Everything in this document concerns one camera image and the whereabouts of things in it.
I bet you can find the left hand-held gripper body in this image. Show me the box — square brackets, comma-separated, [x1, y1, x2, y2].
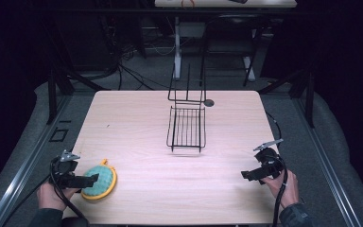
[50, 149, 83, 190]

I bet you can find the green round yellow-rimmed pot holder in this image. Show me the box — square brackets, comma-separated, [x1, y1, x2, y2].
[80, 158, 118, 201]

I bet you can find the black wire rack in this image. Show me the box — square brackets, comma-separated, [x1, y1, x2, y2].
[165, 61, 208, 154]

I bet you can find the black chair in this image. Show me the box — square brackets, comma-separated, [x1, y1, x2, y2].
[199, 13, 266, 88]

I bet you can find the white desk with metal legs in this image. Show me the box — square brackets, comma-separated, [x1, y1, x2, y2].
[154, 0, 298, 83]

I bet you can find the person's right hand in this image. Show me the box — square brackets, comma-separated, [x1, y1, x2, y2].
[260, 169, 301, 210]

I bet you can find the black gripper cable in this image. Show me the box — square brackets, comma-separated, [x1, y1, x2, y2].
[265, 111, 289, 227]
[0, 156, 89, 227]

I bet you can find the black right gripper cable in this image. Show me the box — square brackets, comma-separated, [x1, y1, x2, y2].
[265, 111, 289, 227]

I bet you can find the aluminium floor rail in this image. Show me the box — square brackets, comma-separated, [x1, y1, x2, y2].
[291, 96, 363, 227]
[0, 94, 74, 227]

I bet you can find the bundle of black floor cables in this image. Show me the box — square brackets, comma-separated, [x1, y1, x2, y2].
[75, 18, 174, 93]

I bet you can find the black metal stand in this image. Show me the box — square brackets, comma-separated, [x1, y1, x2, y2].
[42, 18, 112, 126]
[257, 60, 317, 129]

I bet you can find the person's left hand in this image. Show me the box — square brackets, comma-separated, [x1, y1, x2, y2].
[36, 181, 80, 211]

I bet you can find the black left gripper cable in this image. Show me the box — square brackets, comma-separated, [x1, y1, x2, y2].
[0, 156, 89, 227]

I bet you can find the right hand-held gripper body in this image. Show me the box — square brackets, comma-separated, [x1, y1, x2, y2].
[252, 138, 287, 182]

